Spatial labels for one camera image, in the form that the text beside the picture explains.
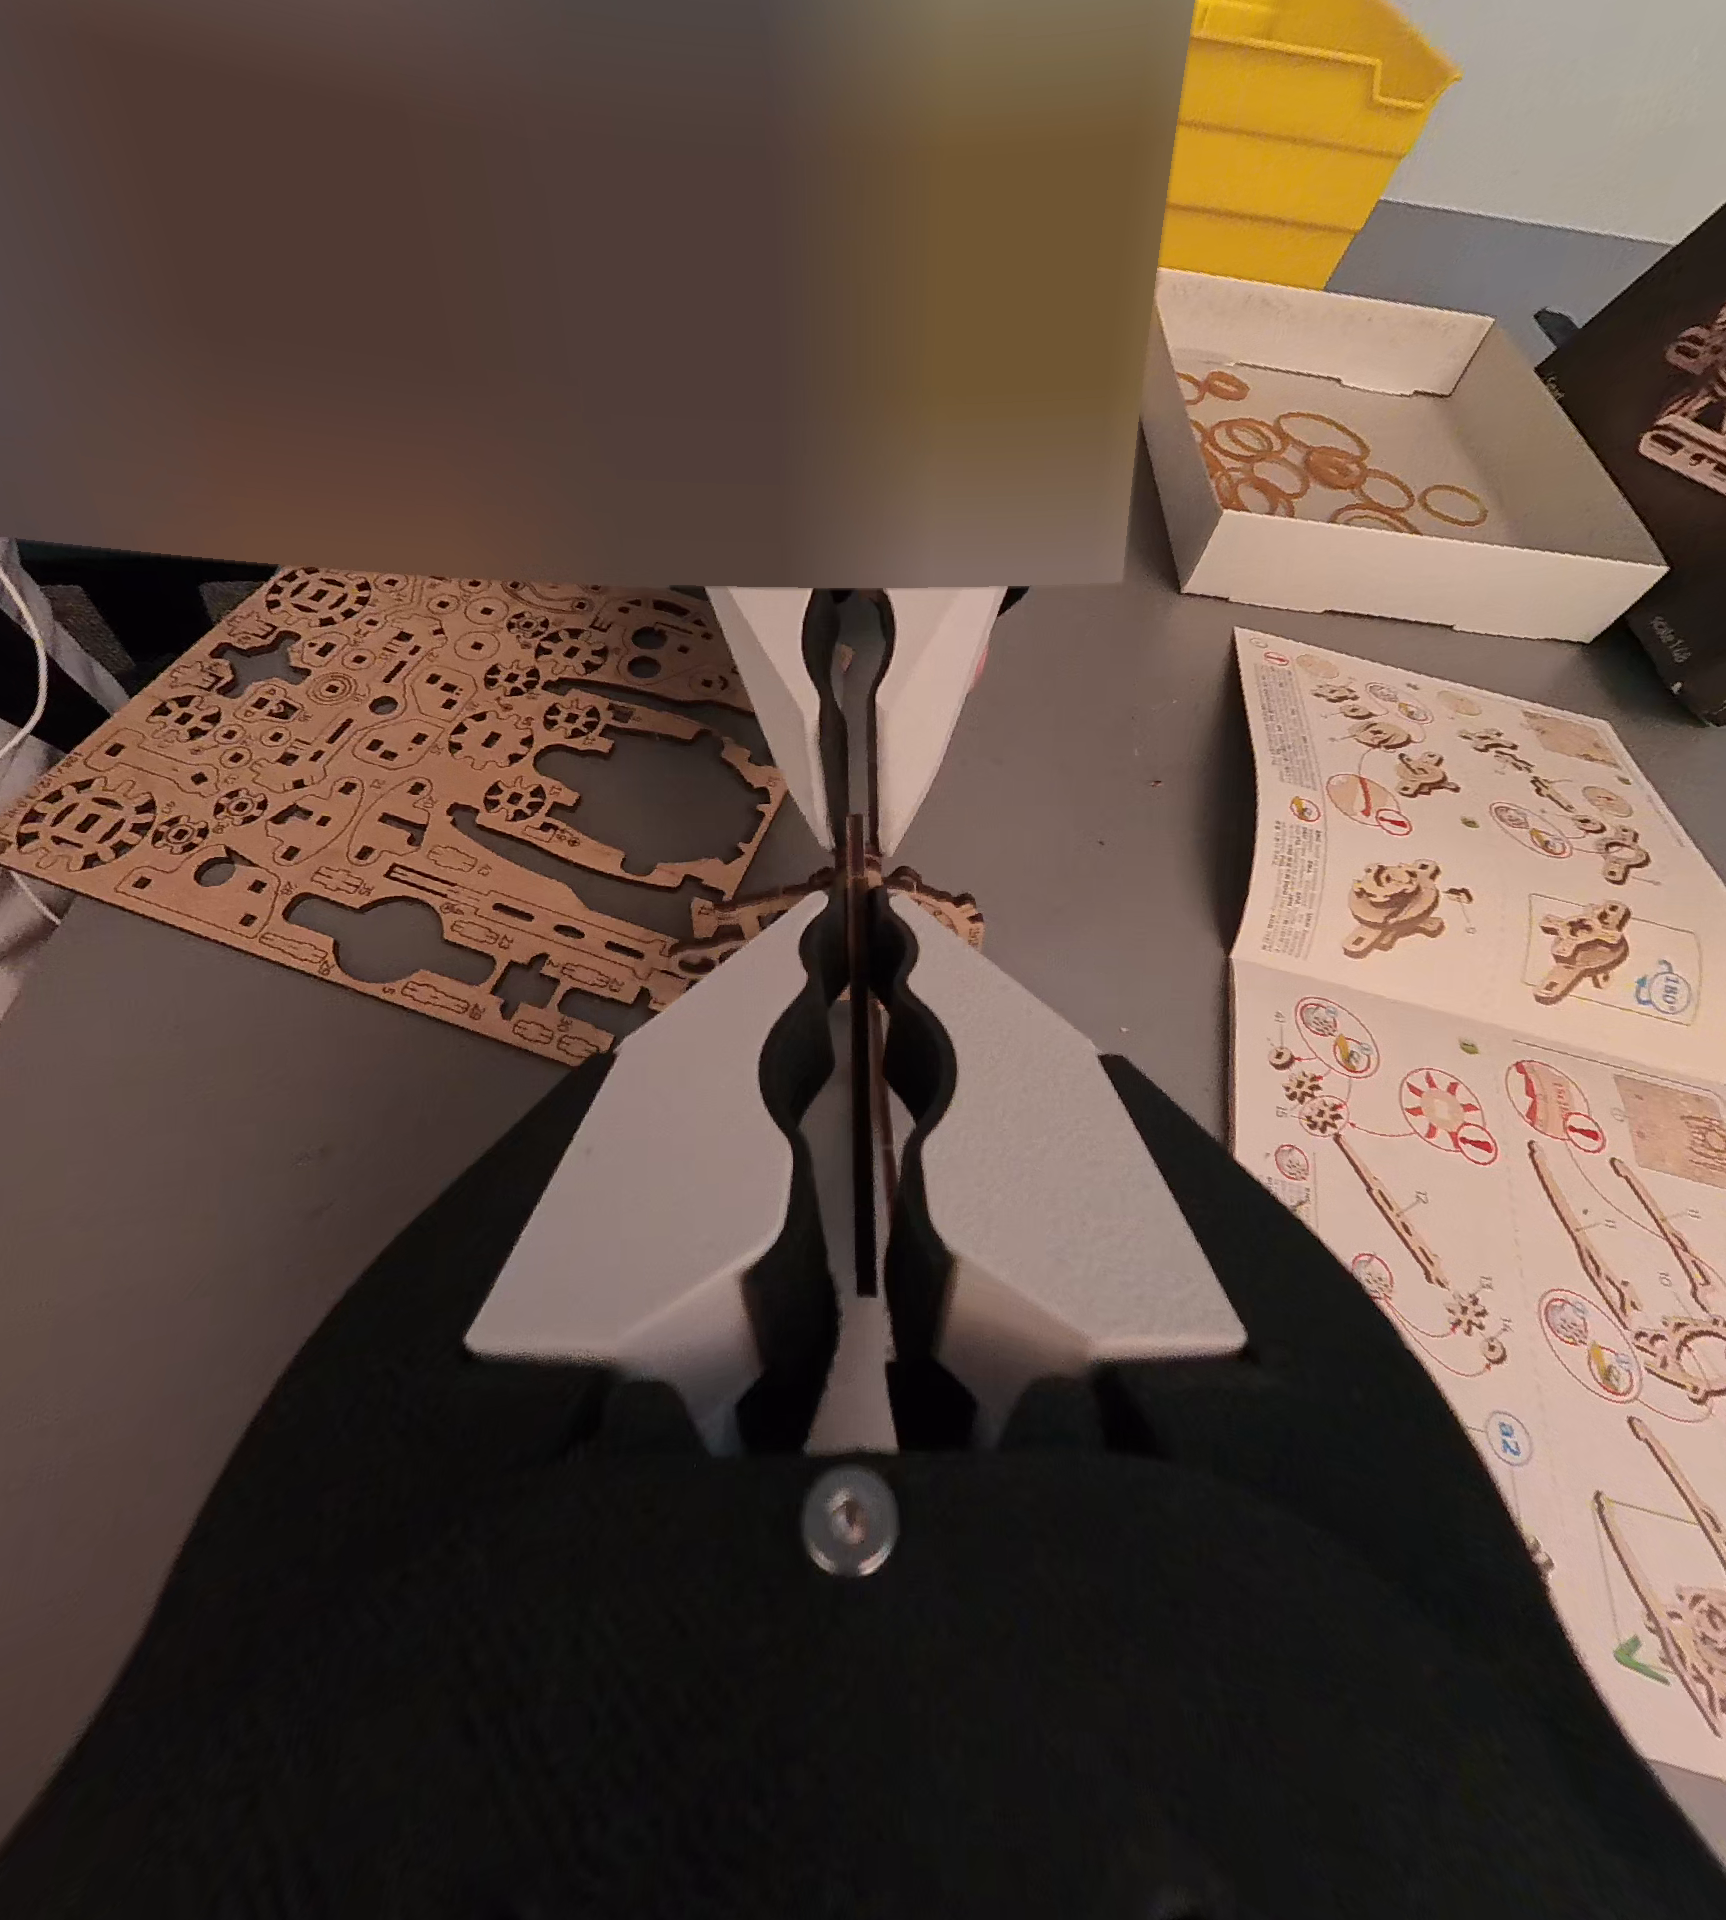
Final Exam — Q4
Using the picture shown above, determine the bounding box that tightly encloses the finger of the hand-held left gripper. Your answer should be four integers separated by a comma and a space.
870, 589, 996, 858
705, 589, 851, 851

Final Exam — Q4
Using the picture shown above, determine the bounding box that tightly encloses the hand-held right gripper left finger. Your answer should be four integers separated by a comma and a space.
464, 893, 855, 1463

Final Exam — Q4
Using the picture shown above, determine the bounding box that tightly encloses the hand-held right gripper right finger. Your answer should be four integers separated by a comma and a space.
868, 885, 1247, 1452

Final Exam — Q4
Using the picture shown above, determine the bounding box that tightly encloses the wooden gear model part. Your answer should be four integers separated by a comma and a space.
684, 855, 989, 965

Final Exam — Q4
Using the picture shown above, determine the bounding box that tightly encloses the laser-cut wooden parts sheet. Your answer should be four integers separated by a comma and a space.
0, 562, 793, 1071

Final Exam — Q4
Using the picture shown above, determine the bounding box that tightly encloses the dark model kit box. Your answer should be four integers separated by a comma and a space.
1533, 119, 1726, 733

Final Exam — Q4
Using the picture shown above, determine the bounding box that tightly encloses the pile of rubber bands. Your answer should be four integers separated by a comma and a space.
1176, 367, 1492, 534

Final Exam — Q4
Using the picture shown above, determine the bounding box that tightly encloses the folded instruction booklet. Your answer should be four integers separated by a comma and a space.
1227, 624, 1726, 1781

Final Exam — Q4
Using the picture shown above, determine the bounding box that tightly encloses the white cardboard tray box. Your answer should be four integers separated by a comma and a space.
1140, 267, 1672, 648

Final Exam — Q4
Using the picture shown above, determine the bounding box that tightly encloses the yellow plastic bin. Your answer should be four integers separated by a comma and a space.
1157, 0, 1468, 296

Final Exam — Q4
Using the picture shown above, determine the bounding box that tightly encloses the white cable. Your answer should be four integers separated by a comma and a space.
0, 533, 64, 920

